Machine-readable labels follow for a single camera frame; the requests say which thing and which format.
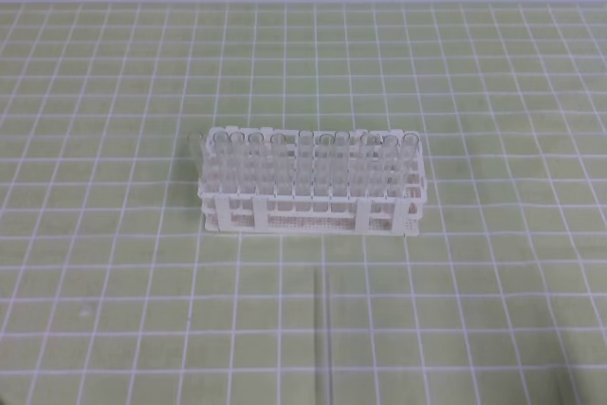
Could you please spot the clear glass test tube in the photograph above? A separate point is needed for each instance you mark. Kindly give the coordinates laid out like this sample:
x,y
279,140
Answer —
x,y
323,362

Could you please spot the clear test tube in rack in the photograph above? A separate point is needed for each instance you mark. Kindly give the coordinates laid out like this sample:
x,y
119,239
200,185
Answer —
x,y
324,164
237,158
257,154
388,155
280,162
410,146
221,143

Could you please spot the white test tube rack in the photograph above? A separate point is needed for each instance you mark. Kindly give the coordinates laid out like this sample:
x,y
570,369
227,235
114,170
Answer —
x,y
355,203

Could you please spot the leaning clear test tube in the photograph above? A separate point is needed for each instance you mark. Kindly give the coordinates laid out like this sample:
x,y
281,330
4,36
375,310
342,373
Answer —
x,y
197,146

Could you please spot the green checkered tablecloth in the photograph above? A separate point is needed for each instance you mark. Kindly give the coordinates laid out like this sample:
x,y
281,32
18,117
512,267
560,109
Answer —
x,y
113,293

